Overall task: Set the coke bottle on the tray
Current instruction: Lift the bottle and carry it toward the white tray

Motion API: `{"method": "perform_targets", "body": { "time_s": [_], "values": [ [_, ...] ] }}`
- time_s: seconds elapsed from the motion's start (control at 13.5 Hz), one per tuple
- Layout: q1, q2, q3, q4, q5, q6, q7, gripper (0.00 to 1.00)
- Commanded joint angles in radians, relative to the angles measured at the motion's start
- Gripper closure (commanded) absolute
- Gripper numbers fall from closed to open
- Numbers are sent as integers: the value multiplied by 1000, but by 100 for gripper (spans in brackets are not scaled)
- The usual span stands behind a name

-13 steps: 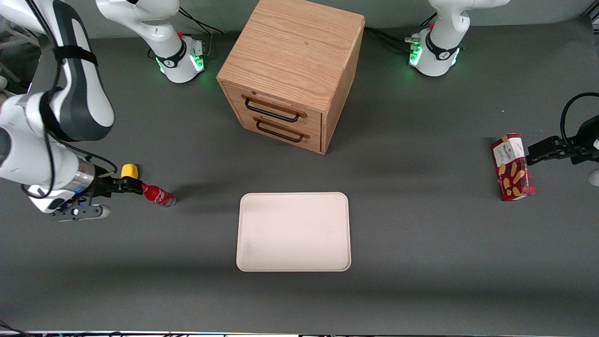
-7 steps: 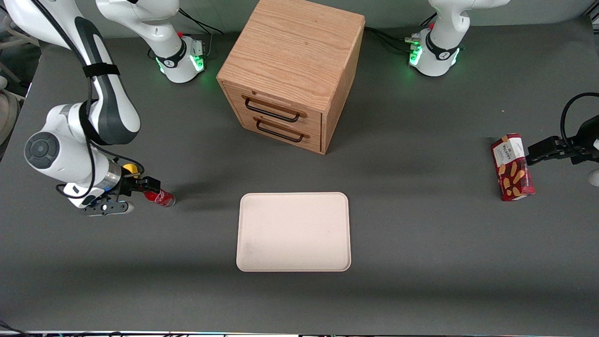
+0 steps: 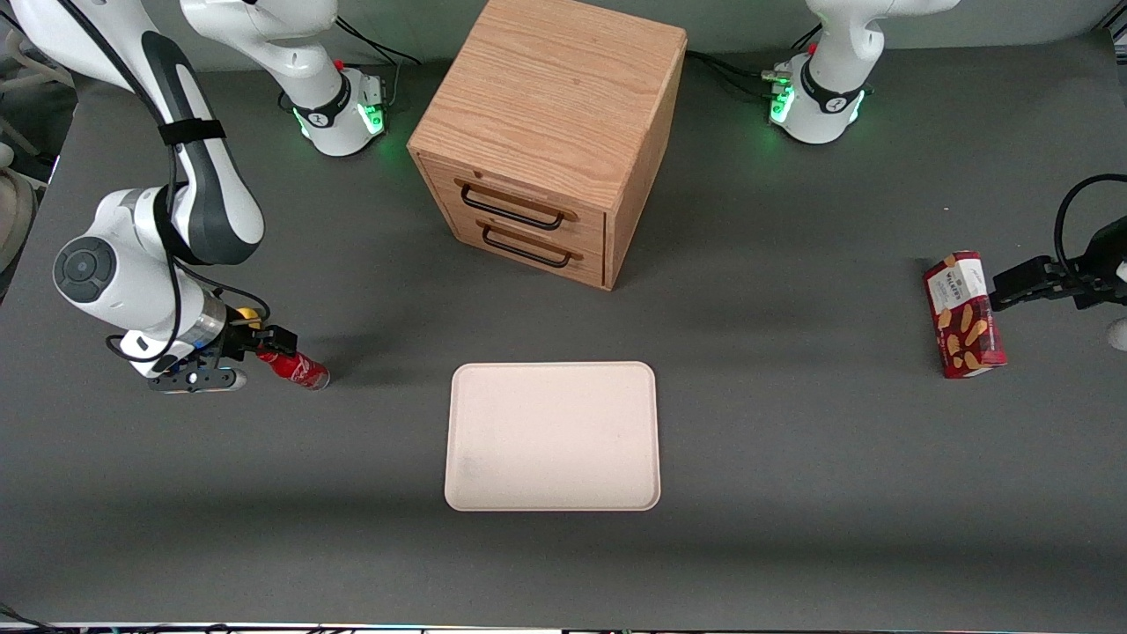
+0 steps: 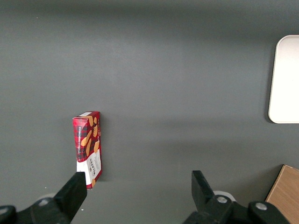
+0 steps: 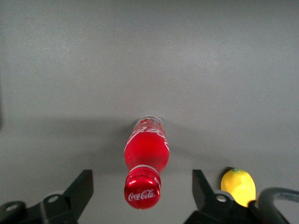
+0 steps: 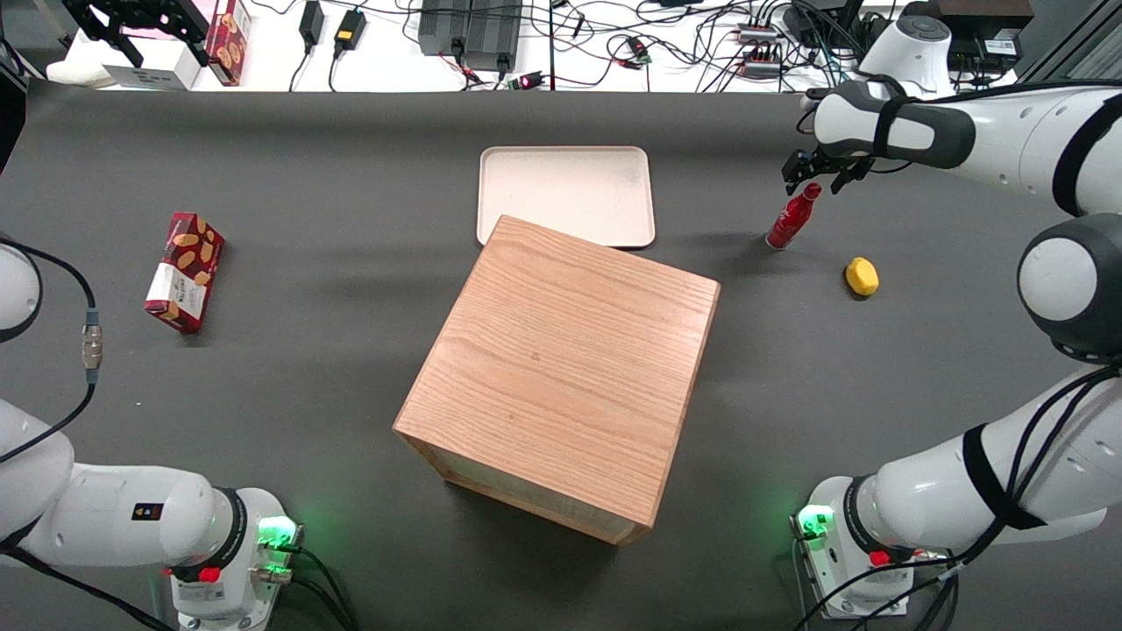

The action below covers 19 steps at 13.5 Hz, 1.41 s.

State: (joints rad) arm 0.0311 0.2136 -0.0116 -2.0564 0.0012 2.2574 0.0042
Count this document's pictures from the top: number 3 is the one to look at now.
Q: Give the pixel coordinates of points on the beige rectangular tray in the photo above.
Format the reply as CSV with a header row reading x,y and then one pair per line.
x,y
552,436

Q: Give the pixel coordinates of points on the red wafer snack box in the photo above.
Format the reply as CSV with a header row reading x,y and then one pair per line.
x,y
964,326

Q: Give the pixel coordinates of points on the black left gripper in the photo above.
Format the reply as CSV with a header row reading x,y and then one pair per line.
x,y
1102,266

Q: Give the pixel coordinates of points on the wooden drawer cabinet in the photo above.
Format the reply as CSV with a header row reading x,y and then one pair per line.
x,y
563,88

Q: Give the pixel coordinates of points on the yellow lemon toy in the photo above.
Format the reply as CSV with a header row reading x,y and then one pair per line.
x,y
253,317

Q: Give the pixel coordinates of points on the red coke bottle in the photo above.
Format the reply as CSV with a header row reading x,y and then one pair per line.
x,y
304,370

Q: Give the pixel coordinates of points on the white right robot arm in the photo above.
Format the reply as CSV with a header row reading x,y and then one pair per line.
x,y
114,282

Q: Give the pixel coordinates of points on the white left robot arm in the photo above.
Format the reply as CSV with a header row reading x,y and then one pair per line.
x,y
836,62

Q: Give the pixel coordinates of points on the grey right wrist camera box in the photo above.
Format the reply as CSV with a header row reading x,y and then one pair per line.
x,y
198,380

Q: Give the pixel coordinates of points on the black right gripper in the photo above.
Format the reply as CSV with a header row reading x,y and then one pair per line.
x,y
236,335

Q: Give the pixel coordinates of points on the wooden drawer front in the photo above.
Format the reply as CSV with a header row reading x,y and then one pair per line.
x,y
590,227
594,269

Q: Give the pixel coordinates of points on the aluminium frame rail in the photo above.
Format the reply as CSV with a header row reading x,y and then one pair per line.
x,y
1116,40

